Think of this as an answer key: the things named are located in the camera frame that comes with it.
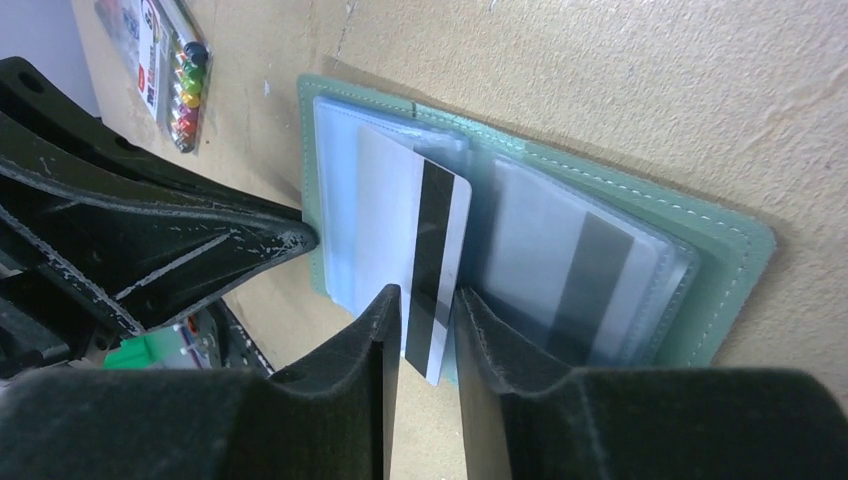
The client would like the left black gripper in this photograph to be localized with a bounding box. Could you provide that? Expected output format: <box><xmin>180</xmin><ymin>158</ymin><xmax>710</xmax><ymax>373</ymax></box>
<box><xmin>1</xmin><ymin>116</ymin><xmax>318</xmax><ymax>379</ymax></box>

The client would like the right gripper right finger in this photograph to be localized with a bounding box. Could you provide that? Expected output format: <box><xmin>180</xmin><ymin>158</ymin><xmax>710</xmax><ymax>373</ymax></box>
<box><xmin>454</xmin><ymin>288</ymin><xmax>847</xmax><ymax>479</ymax></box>

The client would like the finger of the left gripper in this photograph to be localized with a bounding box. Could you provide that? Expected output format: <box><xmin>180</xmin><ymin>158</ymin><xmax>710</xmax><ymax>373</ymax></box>
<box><xmin>1</xmin><ymin>56</ymin><xmax>302</xmax><ymax>219</ymax></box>

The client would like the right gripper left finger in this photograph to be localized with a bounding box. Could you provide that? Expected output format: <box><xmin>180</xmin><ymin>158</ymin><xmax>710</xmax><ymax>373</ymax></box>
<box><xmin>1</xmin><ymin>285</ymin><xmax>401</xmax><ymax>479</ymax></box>

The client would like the silver credit card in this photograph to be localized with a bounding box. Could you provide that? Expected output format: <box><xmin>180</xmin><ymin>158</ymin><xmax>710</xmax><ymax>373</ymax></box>
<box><xmin>478</xmin><ymin>160</ymin><xmax>677</xmax><ymax>365</ymax></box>

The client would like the green card holder wallet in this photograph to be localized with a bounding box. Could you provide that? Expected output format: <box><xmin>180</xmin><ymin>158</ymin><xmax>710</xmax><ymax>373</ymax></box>
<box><xmin>297</xmin><ymin>74</ymin><xmax>776</xmax><ymax>380</ymax></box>

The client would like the white magnetic stripe card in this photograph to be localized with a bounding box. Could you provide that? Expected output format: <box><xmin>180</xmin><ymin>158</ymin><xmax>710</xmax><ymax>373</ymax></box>
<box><xmin>351</xmin><ymin>126</ymin><xmax>472</xmax><ymax>385</ymax></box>

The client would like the colourful marker pack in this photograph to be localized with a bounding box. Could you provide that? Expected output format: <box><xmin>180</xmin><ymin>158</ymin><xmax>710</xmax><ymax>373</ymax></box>
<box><xmin>93</xmin><ymin>0</ymin><xmax>211</xmax><ymax>153</ymax></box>

